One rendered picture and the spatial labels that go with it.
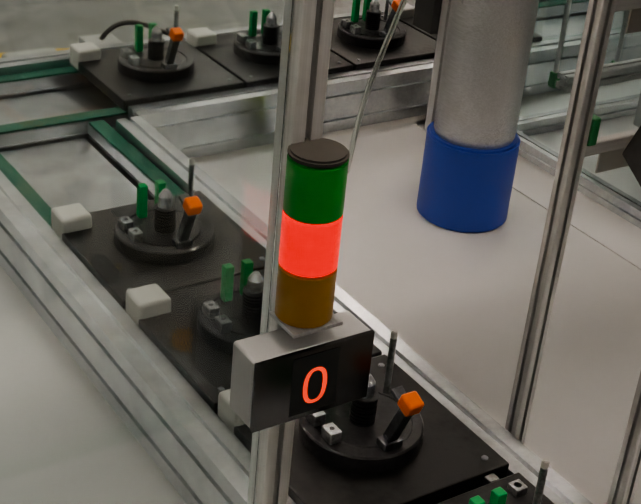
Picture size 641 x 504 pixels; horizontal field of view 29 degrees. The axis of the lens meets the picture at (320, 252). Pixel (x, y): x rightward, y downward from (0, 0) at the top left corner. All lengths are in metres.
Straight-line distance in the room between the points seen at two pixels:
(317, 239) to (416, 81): 1.51
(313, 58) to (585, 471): 0.79
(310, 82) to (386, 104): 1.47
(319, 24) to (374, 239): 1.09
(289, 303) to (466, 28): 1.01
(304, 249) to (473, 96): 1.03
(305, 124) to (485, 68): 1.01
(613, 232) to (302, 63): 1.28
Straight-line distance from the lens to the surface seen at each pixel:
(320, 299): 1.05
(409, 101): 2.51
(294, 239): 1.02
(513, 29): 1.99
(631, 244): 2.17
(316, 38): 1.00
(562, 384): 1.77
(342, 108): 2.41
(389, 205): 2.16
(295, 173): 1.00
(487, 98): 2.02
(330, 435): 1.37
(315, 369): 1.09
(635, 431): 1.37
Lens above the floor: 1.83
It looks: 29 degrees down
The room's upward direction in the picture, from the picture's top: 6 degrees clockwise
